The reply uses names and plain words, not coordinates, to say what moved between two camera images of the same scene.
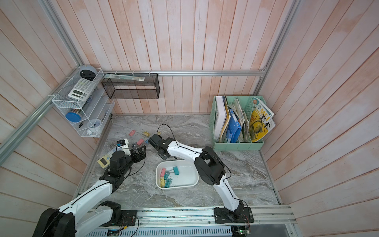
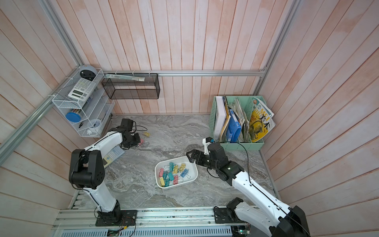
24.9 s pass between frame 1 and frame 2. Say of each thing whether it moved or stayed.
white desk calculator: stayed
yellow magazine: stayed
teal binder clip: moved
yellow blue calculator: stayed
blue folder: stayed
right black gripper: moved
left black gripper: moved
